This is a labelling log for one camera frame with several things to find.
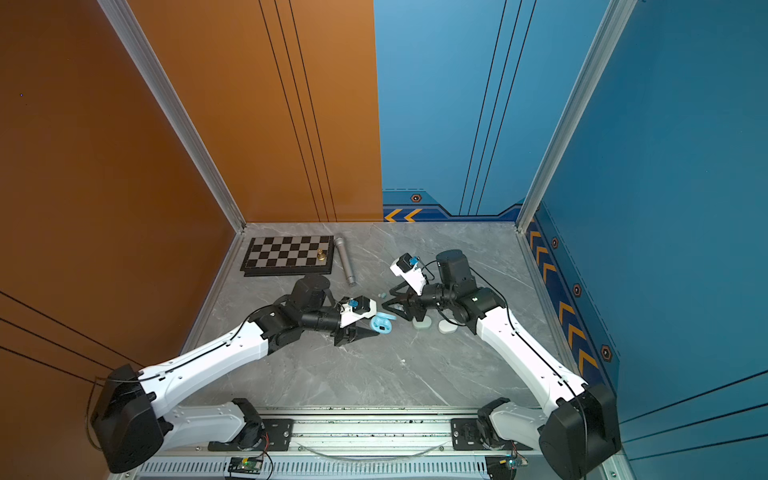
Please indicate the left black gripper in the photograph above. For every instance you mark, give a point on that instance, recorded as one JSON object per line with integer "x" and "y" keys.
{"x": 351, "y": 334}

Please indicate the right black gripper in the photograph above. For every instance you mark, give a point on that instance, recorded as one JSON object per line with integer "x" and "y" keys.
{"x": 412, "y": 303}

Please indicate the blue charging case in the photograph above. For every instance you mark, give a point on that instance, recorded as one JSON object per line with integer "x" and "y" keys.
{"x": 382, "y": 323}

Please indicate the green charging case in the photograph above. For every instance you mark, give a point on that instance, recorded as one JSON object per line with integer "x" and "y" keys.
{"x": 422, "y": 324}

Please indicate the white charging case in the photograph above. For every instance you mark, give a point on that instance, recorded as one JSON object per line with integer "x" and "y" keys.
{"x": 445, "y": 327}

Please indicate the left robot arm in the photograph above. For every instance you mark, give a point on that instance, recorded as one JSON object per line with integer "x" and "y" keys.
{"x": 138, "y": 412}

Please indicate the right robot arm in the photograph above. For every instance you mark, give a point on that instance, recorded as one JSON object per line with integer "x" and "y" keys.
{"x": 575, "y": 424}

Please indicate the silver microphone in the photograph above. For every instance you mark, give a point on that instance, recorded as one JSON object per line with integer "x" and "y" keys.
{"x": 342, "y": 251}

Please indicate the black white chessboard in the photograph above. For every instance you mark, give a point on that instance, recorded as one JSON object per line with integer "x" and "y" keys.
{"x": 287, "y": 256}

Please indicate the left circuit board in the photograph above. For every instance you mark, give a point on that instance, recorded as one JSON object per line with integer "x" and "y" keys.
{"x": 245, "y": 467}

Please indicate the circuit board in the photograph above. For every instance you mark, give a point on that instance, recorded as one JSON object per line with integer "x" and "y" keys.
{"x": 245, "y": 467}
{"x": 504, "y": 467}

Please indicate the right circuit board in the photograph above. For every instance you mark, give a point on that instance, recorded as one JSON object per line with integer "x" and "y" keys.
{"x": 504, "y": 467}

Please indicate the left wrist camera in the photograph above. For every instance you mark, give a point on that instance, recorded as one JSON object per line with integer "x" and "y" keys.
{"x": 356, "y": 309}

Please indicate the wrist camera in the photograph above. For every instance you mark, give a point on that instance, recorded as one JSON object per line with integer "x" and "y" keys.
{"x": 408, "y": 267}
{"x": 356, "y": 309}

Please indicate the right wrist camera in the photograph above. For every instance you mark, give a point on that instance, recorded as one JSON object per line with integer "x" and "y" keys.
{"x": 408, "y": 267}

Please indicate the aluminium front rail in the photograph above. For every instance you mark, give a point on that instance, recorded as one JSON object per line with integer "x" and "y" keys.
{"x": 369, "y": 435}

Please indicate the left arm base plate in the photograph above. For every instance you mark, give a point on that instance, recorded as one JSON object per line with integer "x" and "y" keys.
{"x": 273, "y": 433}

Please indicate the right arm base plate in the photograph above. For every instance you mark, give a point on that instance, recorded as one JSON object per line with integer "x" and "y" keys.
{"x": 466, "y": 435}

